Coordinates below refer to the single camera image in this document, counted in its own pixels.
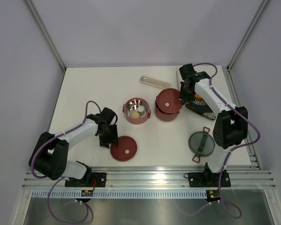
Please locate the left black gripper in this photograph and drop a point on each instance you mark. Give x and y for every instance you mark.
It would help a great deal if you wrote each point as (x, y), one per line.
(105, 142)

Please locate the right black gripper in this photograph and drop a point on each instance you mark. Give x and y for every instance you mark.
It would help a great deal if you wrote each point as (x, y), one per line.
(184, 99)

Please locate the dark red lid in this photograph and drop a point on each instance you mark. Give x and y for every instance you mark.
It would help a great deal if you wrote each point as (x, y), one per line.
(125, 150)
(168, 101)

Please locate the dark red steel bowl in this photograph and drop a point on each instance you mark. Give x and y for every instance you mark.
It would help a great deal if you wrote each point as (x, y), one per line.
(164, 116)

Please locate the white steamed bun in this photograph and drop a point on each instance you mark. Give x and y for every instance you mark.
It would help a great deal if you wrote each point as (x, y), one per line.
(135, 115)

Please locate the pink steel bowl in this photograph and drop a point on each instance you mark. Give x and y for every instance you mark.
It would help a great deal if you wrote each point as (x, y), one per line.
(136, 110)

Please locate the grey transparent lid with handle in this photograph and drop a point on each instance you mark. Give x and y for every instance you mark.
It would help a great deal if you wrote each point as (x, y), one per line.
(201, 144)

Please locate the metal tongs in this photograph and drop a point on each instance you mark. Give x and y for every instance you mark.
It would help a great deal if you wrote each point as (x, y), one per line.
(177, 74)

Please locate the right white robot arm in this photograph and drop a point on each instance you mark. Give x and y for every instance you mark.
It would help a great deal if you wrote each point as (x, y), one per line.
(231, 124)

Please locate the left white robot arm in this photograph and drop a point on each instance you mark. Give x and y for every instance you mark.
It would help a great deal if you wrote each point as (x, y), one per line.
(50, 155)

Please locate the orange shrimp on tray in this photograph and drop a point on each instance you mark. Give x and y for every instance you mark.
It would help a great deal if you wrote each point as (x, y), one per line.
(198, 96)

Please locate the black floral food tray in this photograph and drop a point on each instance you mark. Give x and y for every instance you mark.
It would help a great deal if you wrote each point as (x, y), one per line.
(200, 107)

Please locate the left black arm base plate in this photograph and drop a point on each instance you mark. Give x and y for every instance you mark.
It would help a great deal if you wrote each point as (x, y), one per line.
(97, 179)

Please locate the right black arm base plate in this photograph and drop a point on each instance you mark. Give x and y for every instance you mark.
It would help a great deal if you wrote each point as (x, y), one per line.
(205, 180)

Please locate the white slotted cable duct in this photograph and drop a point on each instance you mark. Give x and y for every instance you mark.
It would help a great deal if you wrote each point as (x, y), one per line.
(121, 194)

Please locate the aluminium front rail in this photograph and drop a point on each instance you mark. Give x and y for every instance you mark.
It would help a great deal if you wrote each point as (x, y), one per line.
(170, 177)

